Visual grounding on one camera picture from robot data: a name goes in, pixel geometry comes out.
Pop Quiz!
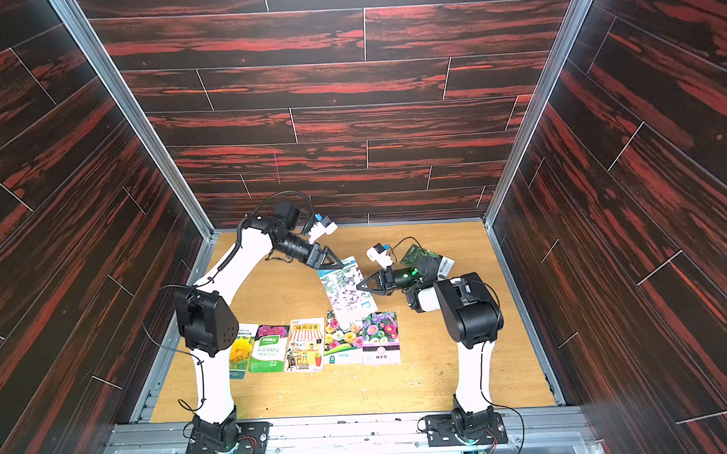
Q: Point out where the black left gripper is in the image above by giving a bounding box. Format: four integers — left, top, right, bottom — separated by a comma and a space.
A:
274, 234, 344, 274

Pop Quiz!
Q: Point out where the pink cosmos seed packet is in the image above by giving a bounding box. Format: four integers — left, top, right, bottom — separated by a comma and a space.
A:
317, 257, 378, 328

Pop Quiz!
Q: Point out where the green gourd seed packet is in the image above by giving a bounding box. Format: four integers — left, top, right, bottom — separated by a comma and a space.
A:
401, 244, 455, 280

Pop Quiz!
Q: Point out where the aster flower seed packet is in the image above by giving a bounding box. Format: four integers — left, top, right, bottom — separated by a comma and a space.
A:
360, 311, 402, 366

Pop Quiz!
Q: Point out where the mixed ranunculus seed packet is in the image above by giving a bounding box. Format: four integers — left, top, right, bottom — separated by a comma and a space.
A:
324, 310, 365, 365

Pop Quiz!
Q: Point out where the cartoon shop seed packet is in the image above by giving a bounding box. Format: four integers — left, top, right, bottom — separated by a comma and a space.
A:
284, 318, 325, 373

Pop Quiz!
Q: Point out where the magenta flower green seed packet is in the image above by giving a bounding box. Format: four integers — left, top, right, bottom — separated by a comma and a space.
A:
248, 324, 289, 374

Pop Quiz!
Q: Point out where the yellow marigold seed packet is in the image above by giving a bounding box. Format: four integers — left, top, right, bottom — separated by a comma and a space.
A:
229, 323, 259, 380

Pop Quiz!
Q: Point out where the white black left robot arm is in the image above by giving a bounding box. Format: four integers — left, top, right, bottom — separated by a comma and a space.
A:
174, 202, 343, 451

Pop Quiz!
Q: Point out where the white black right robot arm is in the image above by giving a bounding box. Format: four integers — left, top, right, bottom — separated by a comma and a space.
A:
357, 254, 504, 442

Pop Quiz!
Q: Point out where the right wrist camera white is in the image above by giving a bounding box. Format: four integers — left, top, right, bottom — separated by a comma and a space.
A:
367, 242, 394, 268

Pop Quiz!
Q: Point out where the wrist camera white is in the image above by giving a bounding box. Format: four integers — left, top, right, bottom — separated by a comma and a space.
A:
367, 242, 394, 268
307, 214, 338, 245

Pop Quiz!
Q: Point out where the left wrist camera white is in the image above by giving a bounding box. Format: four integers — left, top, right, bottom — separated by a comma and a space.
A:
307, 214, 338, 245

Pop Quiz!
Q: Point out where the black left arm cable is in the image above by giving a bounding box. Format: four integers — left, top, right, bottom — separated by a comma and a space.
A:
232, 189, 318, 263

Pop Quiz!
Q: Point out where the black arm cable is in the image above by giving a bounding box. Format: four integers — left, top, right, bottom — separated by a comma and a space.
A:
232, 189, 318, 263
387, 232, 529, 454

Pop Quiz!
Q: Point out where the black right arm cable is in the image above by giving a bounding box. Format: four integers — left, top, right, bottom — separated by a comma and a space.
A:
387, 232, 529, 454

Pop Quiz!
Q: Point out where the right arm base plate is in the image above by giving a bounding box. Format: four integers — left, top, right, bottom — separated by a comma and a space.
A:
417, 410, 508, 448

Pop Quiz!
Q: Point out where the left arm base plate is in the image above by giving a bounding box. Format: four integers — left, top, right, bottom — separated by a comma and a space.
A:
185, 421, 272, 454

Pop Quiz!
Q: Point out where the aluminium front rail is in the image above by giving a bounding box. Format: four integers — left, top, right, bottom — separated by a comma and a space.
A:
103, 407, 608, 454

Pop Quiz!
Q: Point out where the aluminium corner post left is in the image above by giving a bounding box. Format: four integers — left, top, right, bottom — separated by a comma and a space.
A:
47, 0, 215, 240

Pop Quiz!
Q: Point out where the aluminium corner post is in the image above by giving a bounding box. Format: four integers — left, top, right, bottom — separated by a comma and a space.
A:
47, 0, 215, 240
483, 0, 594, 236

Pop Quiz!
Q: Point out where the aluminium corner post right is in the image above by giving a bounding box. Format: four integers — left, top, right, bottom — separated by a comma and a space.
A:
483, 0, 594, 236

